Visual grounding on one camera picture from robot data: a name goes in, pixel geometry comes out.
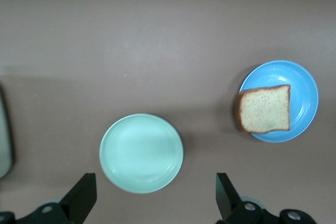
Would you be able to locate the beige chrome toaster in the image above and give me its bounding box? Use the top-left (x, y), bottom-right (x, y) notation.
top-left (0, 84), bottom-right (14, 179)

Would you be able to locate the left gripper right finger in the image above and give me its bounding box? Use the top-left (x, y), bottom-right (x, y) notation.
top-left (216, 173), bottom-right (317, 224)

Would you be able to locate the pale green plate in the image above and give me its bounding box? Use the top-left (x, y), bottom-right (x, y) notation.
top-left (99, 113), bottom-right (184, 195)

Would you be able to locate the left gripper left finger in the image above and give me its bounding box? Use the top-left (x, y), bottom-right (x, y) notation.
top-left (0, 173), bottom-right (98, 224)

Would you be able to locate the brown bread slice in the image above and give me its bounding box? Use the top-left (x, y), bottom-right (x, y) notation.
top-left (237, 84), bottom-right (291, 133)

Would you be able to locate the blue plate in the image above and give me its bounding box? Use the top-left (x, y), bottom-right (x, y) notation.
top-left (239, 60), bottom-right (320, 143)

